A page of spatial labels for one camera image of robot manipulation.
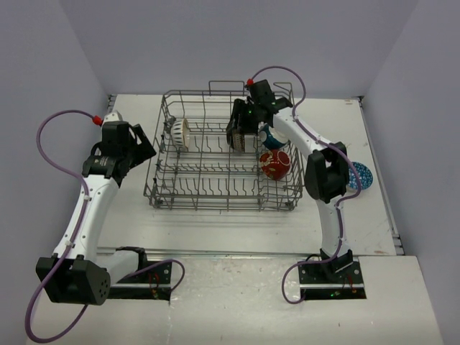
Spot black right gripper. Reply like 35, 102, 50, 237
228, 98, 262, 134

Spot red diamond pattern bowl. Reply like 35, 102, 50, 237
348, 162, 374, 190

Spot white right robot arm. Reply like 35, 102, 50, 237
226, 79, 353, 282

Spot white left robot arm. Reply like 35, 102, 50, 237
36, 121, 156, 305

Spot black gold patterned bowl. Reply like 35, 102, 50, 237
226, 131, 245, 152

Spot red floral bowl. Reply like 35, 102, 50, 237
259, 149, 291, 181

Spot white bowl teal stripes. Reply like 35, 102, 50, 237
170, 119, 190, 149

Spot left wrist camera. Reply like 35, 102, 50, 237
91, 111, 123, 129

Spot grey wire dish rack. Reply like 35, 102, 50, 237
143, 80, 303, 211

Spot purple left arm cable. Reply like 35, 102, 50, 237
24, 111, 186, 342

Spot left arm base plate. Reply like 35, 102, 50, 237
108, 262, 173, 301

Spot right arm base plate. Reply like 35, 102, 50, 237
298, 258, 367, 301

